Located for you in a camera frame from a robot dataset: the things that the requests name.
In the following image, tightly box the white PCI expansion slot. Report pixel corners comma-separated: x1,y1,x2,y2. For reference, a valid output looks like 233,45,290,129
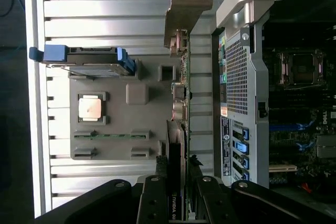
268,164,298,173

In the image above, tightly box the green RAM stick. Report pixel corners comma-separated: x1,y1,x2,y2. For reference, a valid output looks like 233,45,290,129
74,133,150,140

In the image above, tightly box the grey parts rack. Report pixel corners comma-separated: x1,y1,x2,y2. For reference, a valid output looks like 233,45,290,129
68,58,184,162

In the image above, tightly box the green motherboard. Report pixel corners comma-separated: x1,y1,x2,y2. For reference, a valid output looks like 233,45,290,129
262,45,336,198

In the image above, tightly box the silver CPU chip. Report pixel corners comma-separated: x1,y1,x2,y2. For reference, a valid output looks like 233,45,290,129
78,97,102,120

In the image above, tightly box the grey chipset heatsink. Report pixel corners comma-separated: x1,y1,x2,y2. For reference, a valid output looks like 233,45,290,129
317,134,336,159

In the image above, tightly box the open black PC case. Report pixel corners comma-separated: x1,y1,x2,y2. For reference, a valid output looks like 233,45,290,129
211,0,336,213

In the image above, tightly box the hard disk in blue caddy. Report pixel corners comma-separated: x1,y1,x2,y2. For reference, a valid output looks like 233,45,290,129
28,45,137,79

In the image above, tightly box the metal CPU socket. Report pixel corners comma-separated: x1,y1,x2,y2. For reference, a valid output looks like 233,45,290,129
278,49,328,87

